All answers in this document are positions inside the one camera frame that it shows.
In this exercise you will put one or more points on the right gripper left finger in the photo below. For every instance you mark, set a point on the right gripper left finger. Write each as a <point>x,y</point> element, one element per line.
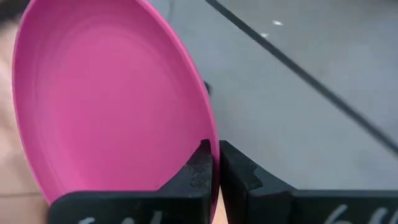
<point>140,208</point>

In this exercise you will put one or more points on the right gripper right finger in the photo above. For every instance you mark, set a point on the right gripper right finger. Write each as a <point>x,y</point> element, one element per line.
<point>295,208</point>

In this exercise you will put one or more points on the pink plastic plate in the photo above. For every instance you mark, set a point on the pink plastic plate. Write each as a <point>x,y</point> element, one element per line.
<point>109,102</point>

